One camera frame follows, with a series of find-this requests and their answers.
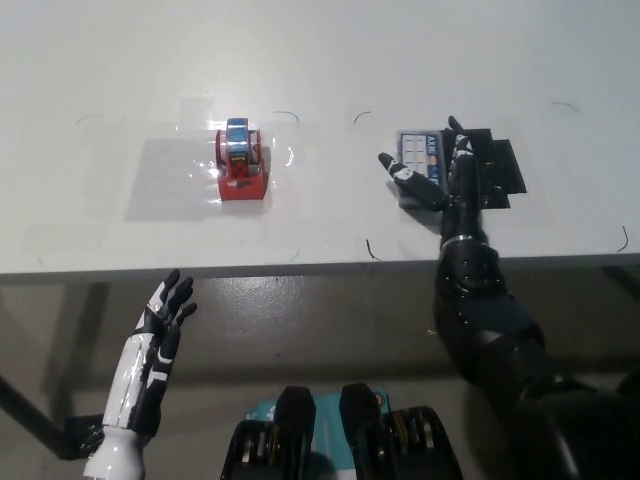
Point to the white and black left hand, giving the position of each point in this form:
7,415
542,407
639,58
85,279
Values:
140,360

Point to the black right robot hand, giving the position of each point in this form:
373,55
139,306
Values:
465,200

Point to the blue clear screw box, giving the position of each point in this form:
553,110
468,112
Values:
417,150

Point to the red tape dispenser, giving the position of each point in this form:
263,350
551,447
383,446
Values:
240,167

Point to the black table leg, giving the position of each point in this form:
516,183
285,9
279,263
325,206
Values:
30,407
631,382

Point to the grey translucent film sheet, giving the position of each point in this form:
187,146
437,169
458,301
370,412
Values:
170,185

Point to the black and teal robot body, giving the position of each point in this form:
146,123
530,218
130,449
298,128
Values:
350,440

